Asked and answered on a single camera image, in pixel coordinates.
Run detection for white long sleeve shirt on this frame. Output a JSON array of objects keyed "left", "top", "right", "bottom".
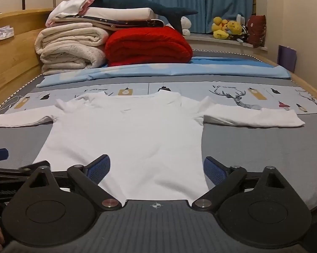
[{"left": 0, "top": 90, "right": 304, "bottom": 203}]

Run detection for wooden bed headboard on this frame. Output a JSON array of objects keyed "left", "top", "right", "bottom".
[{"left": 0, "top": 9, "right": 51, "bottom": 105}]

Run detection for light blue folded sheet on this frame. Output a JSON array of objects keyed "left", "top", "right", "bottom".
[{"left": 37, "top": 57, "right": 291, "bottom": 88}]

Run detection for tissue pack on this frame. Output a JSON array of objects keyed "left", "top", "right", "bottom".
[{"left": 0, "top": 25, "right": 14, "bottom": 41}]

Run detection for cream folded blanket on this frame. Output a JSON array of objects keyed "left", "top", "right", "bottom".
[{"left": 34, "top": 23, "right": 109, "bottom": 76}]

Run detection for purple box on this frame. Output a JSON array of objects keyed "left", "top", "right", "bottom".
[{"left": 277, "top": 45, "right": 297, "bottom": 73}]

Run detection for red folded blanket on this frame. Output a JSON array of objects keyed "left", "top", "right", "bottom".
[{"left": 104, "top": 26, "right": 193, "bottom": 66}]

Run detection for yellow plush toys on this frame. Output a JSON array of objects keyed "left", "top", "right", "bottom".
[{"left": 211, "top": 17, "right": 248, "bottom": 43}]

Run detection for dark patterned folded cloth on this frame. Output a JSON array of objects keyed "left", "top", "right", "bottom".
[{"left": 53, "top": 15, "right": 165, "bottom": 31}]

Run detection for brown plush toy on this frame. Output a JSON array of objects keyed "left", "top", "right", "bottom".
[{"left": 247, "top": 15, "right": 267, "bottom": 48}]

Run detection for white plush toy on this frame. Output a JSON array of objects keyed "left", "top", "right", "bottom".
[{"left": 181, "top": 17, "right": 192, "bottom": 37}]

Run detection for white pink folded garment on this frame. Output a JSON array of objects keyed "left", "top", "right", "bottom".
[{"left": 45, "top": 0, "right": 94, "bottom": 27}]

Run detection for dark teal shark plush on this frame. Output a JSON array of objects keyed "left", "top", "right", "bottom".
[{"left": 91, "top": 0, "right": 198, "bottom": 33}]

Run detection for white folded pillow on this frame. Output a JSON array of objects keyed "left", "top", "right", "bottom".
[{"left": 84, "top": 7, "right": 157, "bottom": 21}]

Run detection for white cable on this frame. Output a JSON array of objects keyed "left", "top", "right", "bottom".
[{"left": 0, "top": 94, "right": 25, "bottom": 119}]

